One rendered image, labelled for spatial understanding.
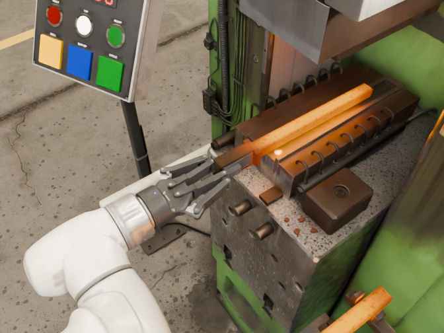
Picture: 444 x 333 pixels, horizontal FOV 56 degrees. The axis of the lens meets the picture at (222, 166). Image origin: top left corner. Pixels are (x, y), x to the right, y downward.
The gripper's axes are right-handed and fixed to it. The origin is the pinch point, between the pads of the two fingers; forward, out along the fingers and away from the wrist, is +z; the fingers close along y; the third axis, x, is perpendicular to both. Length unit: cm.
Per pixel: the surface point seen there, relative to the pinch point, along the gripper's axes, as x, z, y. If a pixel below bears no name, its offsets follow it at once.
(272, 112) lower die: -6.1, 19.9, -10.8
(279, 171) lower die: -6.9, 9.7, 3.5
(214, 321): -103, -2, -7
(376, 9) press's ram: 33.4, 13.4, 12.5
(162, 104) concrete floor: -104, 48, -132
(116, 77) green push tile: -2.9, -5.5, -41.5
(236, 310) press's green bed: -89, 4, -2
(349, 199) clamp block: -6.0, 15.4, 17.9
